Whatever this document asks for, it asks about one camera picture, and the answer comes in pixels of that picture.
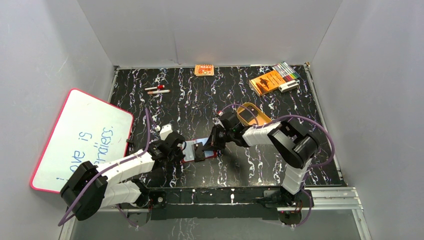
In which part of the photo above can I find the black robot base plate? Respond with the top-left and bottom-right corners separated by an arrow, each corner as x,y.
115,185 -> 314,228

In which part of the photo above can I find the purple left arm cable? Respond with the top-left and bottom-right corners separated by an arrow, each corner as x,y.
57,107 -> 162,229

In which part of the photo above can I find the pink framed whiteboard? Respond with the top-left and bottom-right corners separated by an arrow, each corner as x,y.
30,88 -> 134,193

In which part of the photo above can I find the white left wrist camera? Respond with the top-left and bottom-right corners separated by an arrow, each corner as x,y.
154,123 -> 173,141

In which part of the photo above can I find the orange white marker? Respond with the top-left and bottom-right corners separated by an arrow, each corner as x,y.
147,89 -> 171,95

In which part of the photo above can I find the white whiteboard eraser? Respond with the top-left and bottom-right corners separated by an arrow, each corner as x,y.
278,80 -> 299,93

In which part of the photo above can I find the yellow oval tray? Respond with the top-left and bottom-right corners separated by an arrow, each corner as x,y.
236,102 -> 272,127

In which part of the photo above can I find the pack of coloured markers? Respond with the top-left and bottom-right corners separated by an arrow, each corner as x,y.
272,61 -> 300,82

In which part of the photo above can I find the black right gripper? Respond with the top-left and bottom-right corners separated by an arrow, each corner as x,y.
202,125 -> 234,152

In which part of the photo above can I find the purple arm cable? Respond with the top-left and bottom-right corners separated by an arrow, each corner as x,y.
216,103 -> 336,228
57,107 -> 162,229

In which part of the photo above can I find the small orange notepad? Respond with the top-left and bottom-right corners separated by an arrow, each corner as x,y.
194,64 -> 214,76

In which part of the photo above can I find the red leather card holder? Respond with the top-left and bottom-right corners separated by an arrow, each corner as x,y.
181,137 -> 217,163

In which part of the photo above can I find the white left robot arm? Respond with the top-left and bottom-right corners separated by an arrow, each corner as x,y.
59,131 -> 185,225

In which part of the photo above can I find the orange book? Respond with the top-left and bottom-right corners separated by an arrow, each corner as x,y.
248,70 -> 286,96

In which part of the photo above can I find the red capped marker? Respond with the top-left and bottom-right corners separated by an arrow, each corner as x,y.
144,84 -> 165,91

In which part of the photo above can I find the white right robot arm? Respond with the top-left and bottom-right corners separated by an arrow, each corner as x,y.
203,112 -> 320,207

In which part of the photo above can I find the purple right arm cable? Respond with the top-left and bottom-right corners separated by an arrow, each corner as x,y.
216,103 -> 336,228

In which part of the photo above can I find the black card in tray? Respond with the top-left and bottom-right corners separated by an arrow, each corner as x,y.
239,106 -> 258,122

